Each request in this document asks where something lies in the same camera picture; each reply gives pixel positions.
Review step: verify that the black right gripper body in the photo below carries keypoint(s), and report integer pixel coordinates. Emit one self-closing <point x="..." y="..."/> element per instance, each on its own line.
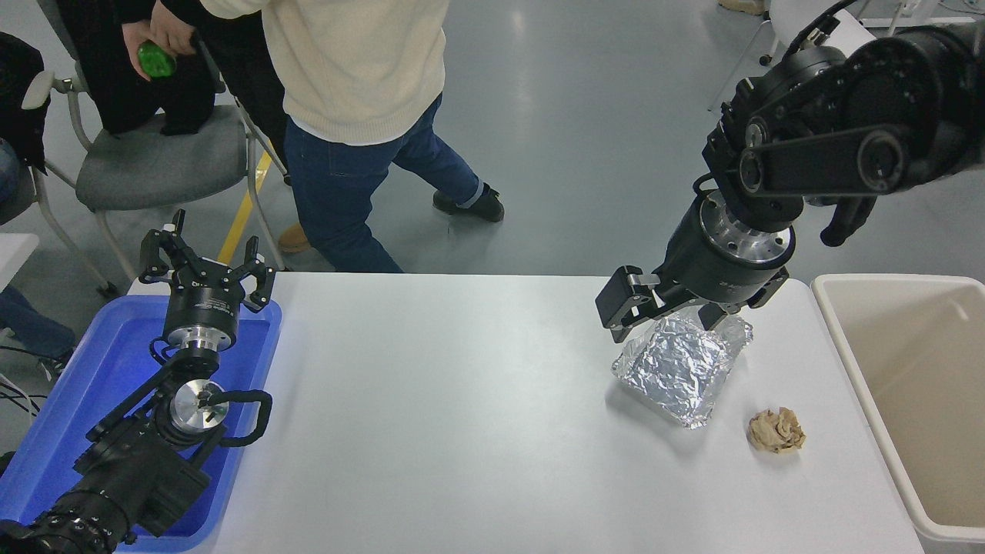
<point x="712" y="277"/>

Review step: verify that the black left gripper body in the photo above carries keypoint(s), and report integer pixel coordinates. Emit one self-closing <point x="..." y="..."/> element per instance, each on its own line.
<point x="202" y="304"/>

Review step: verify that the silver foil tray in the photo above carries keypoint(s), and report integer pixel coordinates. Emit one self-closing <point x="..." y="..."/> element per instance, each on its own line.
<point x="681" y="373"/>

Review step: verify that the green round object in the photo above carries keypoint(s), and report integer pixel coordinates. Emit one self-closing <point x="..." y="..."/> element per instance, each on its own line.
<point x="158" y="61"/>

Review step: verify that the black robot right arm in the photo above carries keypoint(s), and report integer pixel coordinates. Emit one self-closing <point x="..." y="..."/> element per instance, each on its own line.
<point x="869" y="100"/>

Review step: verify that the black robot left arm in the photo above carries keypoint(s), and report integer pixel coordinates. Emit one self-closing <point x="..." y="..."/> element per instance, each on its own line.
<point x="131" y="469"/>

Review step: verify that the person's hand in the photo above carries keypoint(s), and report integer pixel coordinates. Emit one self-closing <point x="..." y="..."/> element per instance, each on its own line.
<point x="175" y="35"/>
<point x="132" y="46"/>

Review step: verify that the grey padded chair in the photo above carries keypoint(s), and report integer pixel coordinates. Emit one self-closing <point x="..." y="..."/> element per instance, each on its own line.
<point x="154" y="165"/>

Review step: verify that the crumpled tan paper ball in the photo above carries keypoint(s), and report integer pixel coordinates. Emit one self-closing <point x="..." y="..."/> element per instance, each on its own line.
<point x="777" y="431"/>

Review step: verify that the white side table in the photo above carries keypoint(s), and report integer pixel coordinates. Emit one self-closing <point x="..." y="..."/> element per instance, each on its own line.
<point x="15" y="254"/>

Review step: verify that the black coat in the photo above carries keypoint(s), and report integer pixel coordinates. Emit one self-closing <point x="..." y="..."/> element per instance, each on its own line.
<point x="131" y="104"/>

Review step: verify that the blue plastic tray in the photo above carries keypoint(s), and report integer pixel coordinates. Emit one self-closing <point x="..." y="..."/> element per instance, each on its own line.
<point x="69" y="400"/>

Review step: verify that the person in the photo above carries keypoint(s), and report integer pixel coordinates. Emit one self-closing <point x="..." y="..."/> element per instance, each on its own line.
<point x="246" y="85"/>
<point x="362" y="61"/>
<point x="19" y="100"/>

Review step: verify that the large pale bin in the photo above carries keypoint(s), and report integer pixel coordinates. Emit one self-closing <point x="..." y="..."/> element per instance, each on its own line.
<point x="923" y="385"/>

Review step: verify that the white plastic chair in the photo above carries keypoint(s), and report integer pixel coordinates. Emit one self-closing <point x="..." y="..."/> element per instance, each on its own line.
<point x="785" y="15"/>

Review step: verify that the tan shoe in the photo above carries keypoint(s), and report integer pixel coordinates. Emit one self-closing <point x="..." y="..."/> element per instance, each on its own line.
<point x="742" y="6"/>

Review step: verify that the white desk frame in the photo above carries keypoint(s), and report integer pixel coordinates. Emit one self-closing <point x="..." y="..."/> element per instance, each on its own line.
<point x="916" y="9"/>

